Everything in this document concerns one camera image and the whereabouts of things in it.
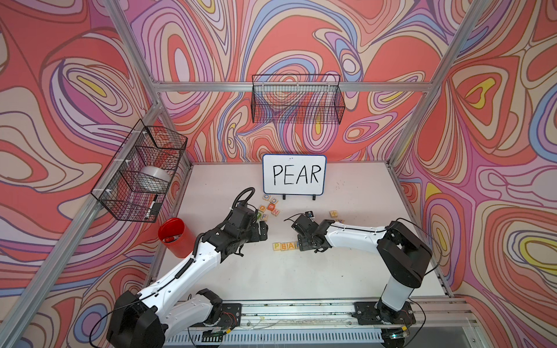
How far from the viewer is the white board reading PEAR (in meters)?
0.98

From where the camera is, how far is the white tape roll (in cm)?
71

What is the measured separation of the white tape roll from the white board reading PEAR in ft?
1.38
